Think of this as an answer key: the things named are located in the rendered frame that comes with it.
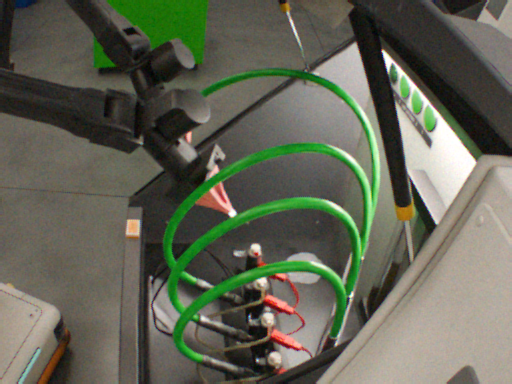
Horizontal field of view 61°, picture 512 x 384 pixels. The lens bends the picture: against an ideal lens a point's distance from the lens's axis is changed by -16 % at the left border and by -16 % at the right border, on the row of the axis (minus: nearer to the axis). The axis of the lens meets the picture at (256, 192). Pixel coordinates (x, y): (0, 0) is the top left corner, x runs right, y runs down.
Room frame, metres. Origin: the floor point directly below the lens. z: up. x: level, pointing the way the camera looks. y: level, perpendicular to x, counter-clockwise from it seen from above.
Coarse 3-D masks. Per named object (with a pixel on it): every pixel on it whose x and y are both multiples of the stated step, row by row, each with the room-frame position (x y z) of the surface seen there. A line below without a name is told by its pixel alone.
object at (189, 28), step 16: (112, 0) 3.65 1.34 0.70; (128, 0) 3.69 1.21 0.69; (144, 0) 3.72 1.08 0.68; (160, 0) 3.75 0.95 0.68; (176, 0) 3.78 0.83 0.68; (192, 0) 3.81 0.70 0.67; (128, 16) 3.69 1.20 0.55; (144, 16) 3.72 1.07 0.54; (160, 16) 3.75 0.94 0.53; (176, 16) 3.78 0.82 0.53; (192, 16) 3.82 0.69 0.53; (144, 32) 3.72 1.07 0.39; (160, 32) 3.75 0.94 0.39; (176, 32) 3.79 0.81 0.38; (192, 32) 3.82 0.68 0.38; (96, 48) 3.62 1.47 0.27; (192, 48) 3.82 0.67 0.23; (96, 64) 3.62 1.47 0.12; (112, 64) 3.66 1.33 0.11
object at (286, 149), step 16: (288, 144) 0.58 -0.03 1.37; (304, 144) 0.58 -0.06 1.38; (320, 144) 0.59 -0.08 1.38; (240, 160) 0.57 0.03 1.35; (256, 160) 0.57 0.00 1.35; (352, 160) 0.60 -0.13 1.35; (224, 176) 0.56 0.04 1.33; (192, 192) 0.56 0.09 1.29; (368, 192) 0.60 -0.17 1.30; (368, 208) 0.60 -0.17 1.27; (176, 224) 0.55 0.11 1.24; (368, 224) 0.61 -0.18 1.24; (208, 288) 0.56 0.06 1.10; (240, 304) 0.57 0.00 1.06
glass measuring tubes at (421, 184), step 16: (416, 176) 0.68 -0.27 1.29; (416, 192) 0.64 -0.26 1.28; (432, 192) 0.64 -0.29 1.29; (416, 208) 0.63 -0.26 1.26; (432, 208) 0.60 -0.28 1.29; (400, 224) 0.68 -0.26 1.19; (416, 224) 0.64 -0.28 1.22; (432, 224) 0.57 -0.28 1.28; (400, 240) 0.65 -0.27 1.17; (416, 240) 0.61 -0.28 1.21; (400, 256) 0.64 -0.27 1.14; (416, 256) 0.62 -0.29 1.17; (384, 272) 0.68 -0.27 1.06; (400, 272) 0.61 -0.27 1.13; (384, 288) 0.64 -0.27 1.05; (368, 304) 0.68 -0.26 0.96; (368, 320) 0.64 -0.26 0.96
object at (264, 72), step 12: (252, 72) 0.74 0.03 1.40; (264, 72) 0.74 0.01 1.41; (276, 72) 0.73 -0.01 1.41; (288, 72) 0.73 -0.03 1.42; (300, 72) 0.73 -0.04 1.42; (216, 84) 0.75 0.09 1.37; (228, 84) 0.75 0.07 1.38; (324, 84) 0.72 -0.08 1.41; (336, 84) 0.72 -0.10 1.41; (204, 96) 0.75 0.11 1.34; (348, 96) 0.71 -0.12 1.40; (360, 108) 0.71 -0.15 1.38; (360, 120) 0.70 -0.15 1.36; (372, 132) 0.70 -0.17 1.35; (372, 144) 0.70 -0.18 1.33; (372, 156) 0.70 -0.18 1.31; (372, 168) 0.70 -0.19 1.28; (372, 180) 0.70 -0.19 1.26; (372, 192) 0.70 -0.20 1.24; (372, 204) 0.69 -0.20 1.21; (372, 216) 0.69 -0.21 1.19
